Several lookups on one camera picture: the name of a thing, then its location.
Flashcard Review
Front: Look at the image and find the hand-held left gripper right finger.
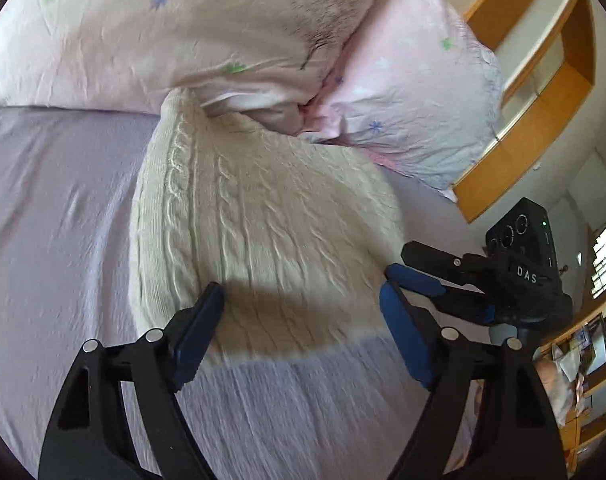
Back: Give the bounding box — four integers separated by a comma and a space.
379, 283, 568, 480

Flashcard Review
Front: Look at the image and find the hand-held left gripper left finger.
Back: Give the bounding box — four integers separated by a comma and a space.
37, 281, 226, 480

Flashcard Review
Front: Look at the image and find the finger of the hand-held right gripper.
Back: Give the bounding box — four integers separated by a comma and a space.
401, 241, 466, 281
385, 263, 496, 325

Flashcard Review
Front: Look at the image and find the cream cable-knit cushion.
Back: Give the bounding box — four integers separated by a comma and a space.
128, 89, 404, 363

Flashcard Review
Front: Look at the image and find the window with grille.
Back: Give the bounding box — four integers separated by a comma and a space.
585, 221, 606, 301

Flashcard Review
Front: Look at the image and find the wooden bookshelf with clutter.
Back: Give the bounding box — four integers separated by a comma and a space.
533, 305, 606, 480

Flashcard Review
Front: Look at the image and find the lavender bed sheet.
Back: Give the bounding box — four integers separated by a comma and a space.
0, 105, 491, 480

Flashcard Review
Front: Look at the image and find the pink star-print pillow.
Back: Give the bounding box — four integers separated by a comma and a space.
0, 0, 504, 203

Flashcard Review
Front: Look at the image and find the wooden wall shelf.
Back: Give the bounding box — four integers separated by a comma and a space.
453, 0, 598, 223

